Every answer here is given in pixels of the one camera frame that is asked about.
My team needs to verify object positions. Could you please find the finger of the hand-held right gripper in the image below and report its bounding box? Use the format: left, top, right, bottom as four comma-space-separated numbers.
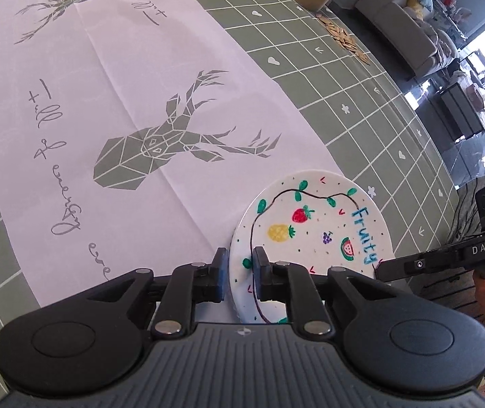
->
374, 250, 459, 284

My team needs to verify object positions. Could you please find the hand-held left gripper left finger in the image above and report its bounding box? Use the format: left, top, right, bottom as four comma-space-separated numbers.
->
85, 246, 230, 337

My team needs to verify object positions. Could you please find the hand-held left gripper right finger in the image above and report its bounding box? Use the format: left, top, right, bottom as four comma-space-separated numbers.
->
253, 246, 401, 337

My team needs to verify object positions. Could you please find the white painted fruit plate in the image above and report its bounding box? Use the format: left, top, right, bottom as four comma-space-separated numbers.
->
229, 171, 394, 324

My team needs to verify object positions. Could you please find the black low cabinet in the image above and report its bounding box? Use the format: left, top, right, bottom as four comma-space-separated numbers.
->
440, 81, 485, 141

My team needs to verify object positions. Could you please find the grey sofa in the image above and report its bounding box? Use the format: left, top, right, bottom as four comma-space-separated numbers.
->
355, 0, 460, 78

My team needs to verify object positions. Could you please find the white deer print table runner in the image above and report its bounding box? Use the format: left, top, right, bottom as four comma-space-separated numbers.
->
0, 0, 345, 324

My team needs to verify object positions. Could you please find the pile of tan seeds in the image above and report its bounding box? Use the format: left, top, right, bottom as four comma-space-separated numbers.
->
316, 12, 371, 65

